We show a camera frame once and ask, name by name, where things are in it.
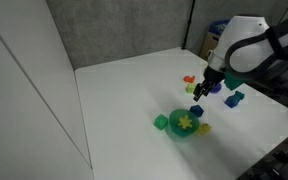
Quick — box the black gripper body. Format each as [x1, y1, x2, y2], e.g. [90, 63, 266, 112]
[203, 66, 225, 90]

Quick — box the yellow spiky toy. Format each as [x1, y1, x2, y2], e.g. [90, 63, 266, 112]
[178, 115, 192, 129]

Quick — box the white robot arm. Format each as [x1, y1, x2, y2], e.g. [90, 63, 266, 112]
[194, 15, 288, 100]

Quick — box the lime green cube toy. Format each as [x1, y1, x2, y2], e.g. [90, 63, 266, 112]
[186, 83, 196, 94]

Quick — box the orange toy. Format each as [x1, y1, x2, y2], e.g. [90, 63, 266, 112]
[183, 76, 195, 83]

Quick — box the dark blue cube toy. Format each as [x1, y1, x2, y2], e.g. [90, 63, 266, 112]
[190, 105, 204, 117]

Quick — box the blue teal block toy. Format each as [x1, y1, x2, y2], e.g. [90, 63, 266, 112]
[225, 91, 245, 108]

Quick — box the green bowl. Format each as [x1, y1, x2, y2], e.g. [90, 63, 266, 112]
[169, 109, 200, 137]

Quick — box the yellow duck toy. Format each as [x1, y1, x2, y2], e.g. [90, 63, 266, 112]
[197, 123, 211, 135]

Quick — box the purple bumpy ball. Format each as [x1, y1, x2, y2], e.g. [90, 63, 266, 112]
[210, 83, 222, 93]

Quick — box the cardboard box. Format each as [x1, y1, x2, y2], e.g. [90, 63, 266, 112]
[200, 19, 229, 60]

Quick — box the black tripod stand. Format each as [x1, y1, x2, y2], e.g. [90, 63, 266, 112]
[181, 0, 196, 50]

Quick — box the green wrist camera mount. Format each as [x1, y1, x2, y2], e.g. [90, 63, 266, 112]
[224, 72, 245, 90]

